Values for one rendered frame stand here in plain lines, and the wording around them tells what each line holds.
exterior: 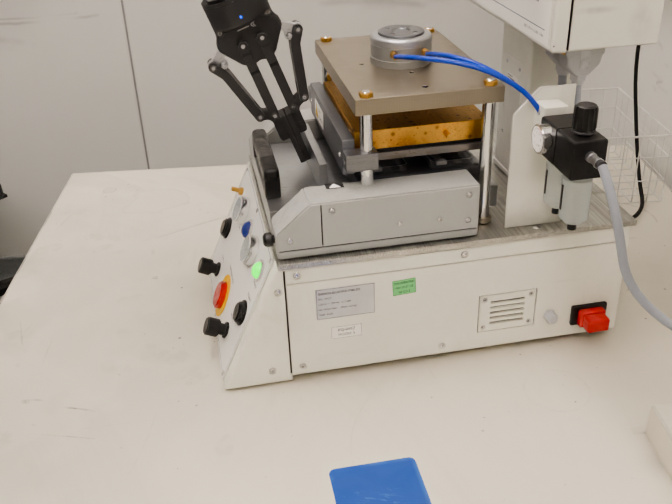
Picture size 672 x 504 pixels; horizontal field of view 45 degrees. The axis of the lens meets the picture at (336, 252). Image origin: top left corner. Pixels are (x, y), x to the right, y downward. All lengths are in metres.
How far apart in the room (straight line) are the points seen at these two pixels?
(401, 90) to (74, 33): 1.71
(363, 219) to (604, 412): 0.37
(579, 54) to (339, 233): 0.35
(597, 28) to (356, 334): 0.46
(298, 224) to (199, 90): 1.63
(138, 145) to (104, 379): 1.59
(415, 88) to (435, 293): 0.26
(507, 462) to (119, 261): 0.73
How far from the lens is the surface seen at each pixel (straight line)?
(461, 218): 1.00
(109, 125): 2.63
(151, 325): 1.21
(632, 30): 1.00
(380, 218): 0.96
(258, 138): 1.11
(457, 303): 1.05
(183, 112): 2.57
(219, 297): 1.16
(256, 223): 1.10
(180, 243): 1.41
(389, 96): 0.94
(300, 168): 1.11
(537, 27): 0.99
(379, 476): 0.93
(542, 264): 1.07
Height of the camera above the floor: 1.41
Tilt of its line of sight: 30 degrees down
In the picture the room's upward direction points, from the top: 2 degrees counter-clockwise
